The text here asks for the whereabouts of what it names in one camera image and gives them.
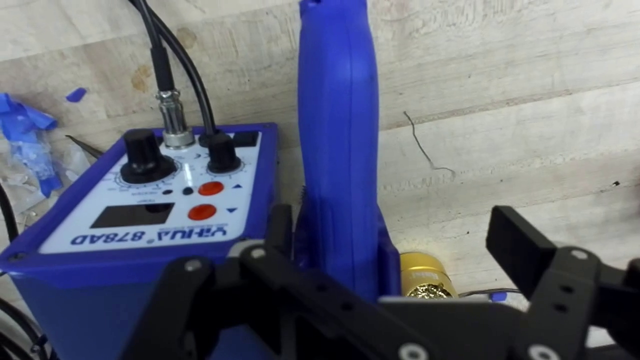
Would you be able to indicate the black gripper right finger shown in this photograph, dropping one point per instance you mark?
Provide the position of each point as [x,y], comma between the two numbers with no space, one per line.
[566,292]

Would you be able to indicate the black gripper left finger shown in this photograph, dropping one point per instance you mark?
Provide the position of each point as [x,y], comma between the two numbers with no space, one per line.
[280,306]

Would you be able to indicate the blue plastic box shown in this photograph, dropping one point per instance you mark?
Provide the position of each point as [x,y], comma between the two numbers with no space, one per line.
[340,132]

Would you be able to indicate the gold tip cleaner pot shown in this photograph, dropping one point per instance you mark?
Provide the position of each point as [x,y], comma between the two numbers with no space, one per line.
[426,273]

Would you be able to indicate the blue hot air station box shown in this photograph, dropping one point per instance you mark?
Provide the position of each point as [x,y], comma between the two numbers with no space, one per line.
[101,292]

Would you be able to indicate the small blue tape scrap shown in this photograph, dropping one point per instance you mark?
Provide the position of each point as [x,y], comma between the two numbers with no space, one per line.
[77,94]

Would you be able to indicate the crumpled blue tape pile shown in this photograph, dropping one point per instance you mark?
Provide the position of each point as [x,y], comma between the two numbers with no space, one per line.
[26,142]

